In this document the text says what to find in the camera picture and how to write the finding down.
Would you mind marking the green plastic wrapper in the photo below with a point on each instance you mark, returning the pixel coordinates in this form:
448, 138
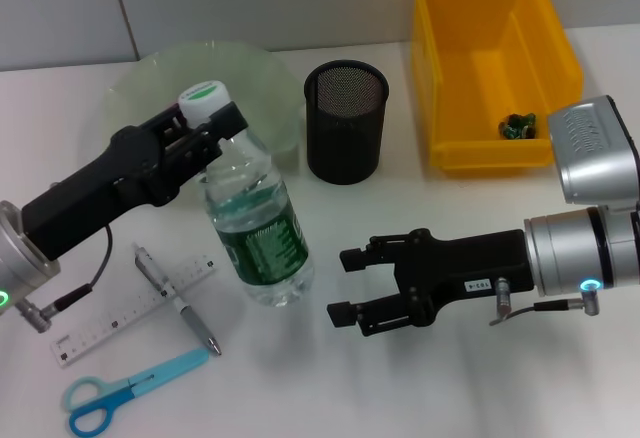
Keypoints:
517, 127

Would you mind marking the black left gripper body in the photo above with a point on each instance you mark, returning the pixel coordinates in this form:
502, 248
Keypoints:
115, 178

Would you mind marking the green glass fruit plate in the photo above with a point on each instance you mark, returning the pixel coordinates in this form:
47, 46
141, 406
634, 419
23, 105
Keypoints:
260, 83

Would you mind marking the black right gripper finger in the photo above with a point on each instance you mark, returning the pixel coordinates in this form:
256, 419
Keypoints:
345, 315
357, 259

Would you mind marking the blue scissors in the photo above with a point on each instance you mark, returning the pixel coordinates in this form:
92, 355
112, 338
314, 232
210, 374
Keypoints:
120, 390

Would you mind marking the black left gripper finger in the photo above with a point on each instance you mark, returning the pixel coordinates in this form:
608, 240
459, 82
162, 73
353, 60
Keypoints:
172, 123
230, 123

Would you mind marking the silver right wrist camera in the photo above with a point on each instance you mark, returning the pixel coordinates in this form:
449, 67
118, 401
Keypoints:
595, 158

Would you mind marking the white grey ballpoint pen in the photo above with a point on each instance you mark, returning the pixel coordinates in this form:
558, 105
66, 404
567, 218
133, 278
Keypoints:
192, 318

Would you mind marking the black mesh pen cup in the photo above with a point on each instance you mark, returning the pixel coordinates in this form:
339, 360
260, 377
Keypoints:
345, 128

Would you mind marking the clear plastic ruler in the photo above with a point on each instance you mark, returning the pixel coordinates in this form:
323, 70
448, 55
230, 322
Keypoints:
115, 323

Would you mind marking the clear green-label water bottle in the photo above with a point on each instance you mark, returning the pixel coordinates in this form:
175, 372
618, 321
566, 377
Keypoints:
260, 238

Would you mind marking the yellow plastic bin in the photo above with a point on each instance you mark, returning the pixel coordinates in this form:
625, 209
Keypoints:
495, 68

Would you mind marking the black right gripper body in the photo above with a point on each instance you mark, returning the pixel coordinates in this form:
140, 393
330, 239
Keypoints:
470, 268

